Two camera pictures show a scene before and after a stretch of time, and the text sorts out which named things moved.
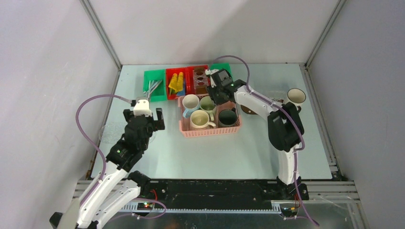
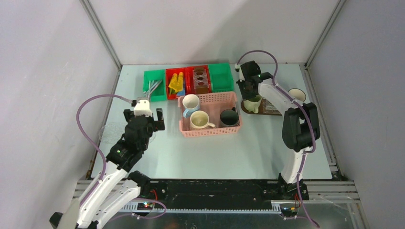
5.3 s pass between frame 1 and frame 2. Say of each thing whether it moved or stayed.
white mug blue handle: stayed
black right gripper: moved
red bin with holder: stayed
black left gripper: stayed
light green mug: moved
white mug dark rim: stayed
